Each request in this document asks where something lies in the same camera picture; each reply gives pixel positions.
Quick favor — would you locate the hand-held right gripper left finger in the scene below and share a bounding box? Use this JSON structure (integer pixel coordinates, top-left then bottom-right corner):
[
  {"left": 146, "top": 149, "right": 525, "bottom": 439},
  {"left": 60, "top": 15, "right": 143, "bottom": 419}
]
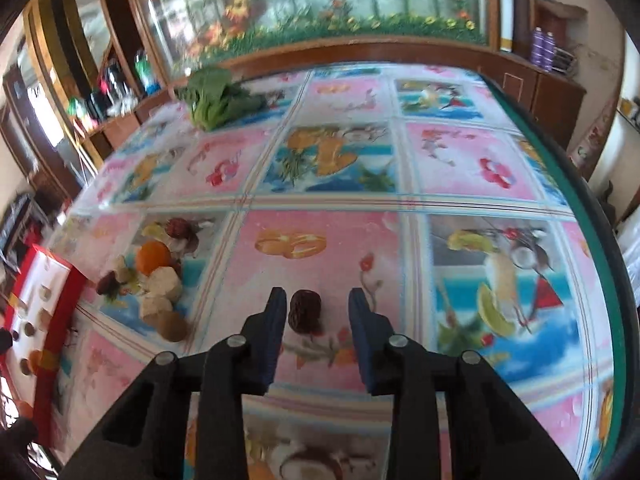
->
[{"left": 62, "top": 287, "right": 288, "bottom": 480}]

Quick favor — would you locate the printed tablecloth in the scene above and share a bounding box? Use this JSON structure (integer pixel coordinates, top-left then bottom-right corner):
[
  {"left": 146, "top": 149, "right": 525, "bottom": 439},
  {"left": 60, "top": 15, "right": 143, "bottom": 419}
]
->
[{"left": 50, "top": 62, "right": 626, "bottom": 480}]

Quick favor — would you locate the wooden side cabinet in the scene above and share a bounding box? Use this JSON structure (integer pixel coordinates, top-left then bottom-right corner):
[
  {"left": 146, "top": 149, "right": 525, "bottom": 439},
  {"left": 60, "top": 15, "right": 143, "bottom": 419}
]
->
[{"left": 480, "top": 57, "right": 587, "bottom": 153}]

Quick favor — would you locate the green and blue bottle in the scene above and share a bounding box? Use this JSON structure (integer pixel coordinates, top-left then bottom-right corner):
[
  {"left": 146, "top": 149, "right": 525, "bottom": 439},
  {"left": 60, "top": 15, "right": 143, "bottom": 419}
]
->
[{"left": 134, "top": 50, "right": 153, "bottom": 95}]

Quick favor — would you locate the green leafy vegetable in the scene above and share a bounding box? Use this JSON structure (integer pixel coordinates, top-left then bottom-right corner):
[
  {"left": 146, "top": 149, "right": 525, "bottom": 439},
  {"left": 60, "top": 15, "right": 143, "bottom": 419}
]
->
[{"left": 175, "top": 66, "right": 266, "bottom": 132}]

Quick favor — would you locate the tall black thermos jug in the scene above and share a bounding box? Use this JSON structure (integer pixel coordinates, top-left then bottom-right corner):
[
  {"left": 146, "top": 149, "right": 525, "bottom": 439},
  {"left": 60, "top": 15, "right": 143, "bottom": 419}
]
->
[{"left": 102, "top": 62, "right": 132, "bottom": 103}]

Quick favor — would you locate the red cardboard box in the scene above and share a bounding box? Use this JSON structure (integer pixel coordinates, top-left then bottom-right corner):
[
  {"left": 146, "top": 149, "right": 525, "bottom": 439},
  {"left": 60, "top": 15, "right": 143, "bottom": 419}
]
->
[{"left": 0, "top": 244, "right": 87, "bottom": 450}]

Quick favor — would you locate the dried red date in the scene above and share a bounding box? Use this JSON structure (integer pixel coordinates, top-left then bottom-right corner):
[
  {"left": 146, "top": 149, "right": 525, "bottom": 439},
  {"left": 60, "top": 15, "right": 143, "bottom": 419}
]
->
[
  {"left": 287, "top": 289, "right": 323, "bottom": 336},
  {"left": 96, "top": 271, "right": 121, "bottom": 297},
  {"left": 164, "top": 217, "right": 193, "bottom": 241}
]

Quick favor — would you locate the black thermos mug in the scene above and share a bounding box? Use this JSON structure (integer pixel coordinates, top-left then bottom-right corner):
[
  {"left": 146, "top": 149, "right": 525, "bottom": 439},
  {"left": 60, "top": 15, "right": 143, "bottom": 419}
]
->
[{"left": 86, "top": 90, "right": 107, "bottom": 121}]

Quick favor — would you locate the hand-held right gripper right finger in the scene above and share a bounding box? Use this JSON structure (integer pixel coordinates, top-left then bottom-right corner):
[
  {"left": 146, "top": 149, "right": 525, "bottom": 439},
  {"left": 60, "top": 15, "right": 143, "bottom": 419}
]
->
[{"left": 348, "top": 287, "right": 578, "bottom": 480}]

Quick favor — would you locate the black glossy stool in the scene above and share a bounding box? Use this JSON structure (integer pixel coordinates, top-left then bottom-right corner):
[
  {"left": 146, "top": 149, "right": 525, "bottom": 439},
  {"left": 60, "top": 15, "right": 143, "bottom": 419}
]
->
[{"left": 0, "top": 417, "right": 38, "bottom": 461}]

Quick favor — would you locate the glass flower panel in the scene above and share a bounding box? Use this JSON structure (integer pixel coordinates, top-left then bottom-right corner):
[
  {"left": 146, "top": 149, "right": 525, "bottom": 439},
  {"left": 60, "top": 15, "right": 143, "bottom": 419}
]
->
[{"left": 120, "top": 0, "right": 493, "bottom": 68}]

